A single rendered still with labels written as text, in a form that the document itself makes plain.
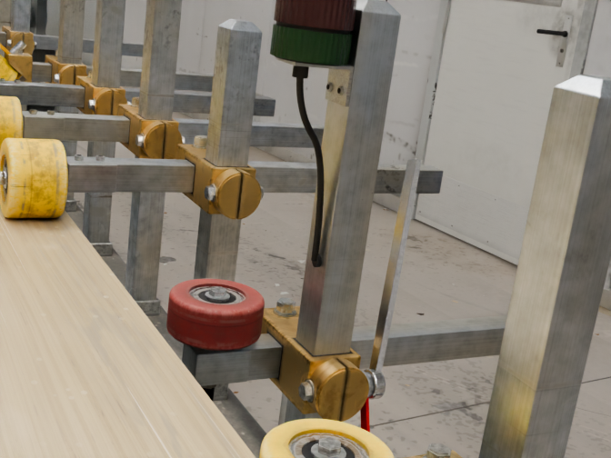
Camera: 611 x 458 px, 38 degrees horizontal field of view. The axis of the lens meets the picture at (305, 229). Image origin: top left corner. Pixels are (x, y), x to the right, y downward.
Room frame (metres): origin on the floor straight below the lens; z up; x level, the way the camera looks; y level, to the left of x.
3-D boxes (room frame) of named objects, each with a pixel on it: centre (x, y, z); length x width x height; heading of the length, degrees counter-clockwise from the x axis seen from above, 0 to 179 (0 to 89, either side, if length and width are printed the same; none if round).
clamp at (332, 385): (0.72, -0.01, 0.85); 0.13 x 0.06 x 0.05; 29
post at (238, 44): (0.93, 0.09, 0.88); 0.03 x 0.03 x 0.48; 29
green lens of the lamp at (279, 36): (0.68, 0.01, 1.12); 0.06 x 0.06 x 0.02
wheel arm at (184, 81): (1.68, 0.37, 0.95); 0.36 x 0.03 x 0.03; 119
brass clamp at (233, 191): (0.95, 0.10, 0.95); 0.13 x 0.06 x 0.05; 29
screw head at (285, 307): (0.77, 0.01, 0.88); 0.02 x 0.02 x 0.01
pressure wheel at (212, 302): (0.70, 0.07, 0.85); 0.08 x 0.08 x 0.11
